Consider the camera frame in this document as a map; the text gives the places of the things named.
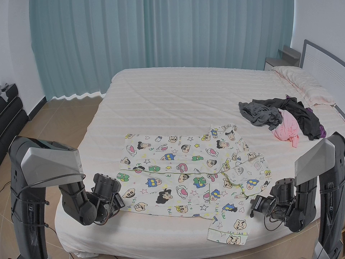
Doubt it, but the white printed pyjama top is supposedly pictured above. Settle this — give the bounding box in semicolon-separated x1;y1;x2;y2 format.
116;123;273;246

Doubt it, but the bed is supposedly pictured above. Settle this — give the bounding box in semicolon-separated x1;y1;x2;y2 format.
54;39;345;256

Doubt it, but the dark grey garment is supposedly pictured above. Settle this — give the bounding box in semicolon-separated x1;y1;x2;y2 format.
238;99;283;131

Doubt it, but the blue-green curtain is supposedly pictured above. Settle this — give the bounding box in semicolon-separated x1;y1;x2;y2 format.
29;0;294;100

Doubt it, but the pink garment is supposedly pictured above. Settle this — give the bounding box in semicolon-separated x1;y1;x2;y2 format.
272;110;300;148

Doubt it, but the grey bedside table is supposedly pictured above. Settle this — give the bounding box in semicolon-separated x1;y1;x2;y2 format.
265;45;301;71

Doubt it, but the black garment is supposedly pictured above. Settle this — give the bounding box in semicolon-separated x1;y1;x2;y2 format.
272;97;322;141

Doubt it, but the cream pillow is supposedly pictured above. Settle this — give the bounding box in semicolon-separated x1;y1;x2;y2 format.
271;66;336;106

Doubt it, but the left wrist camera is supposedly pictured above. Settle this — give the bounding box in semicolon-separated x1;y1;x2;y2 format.
112;191;126;209

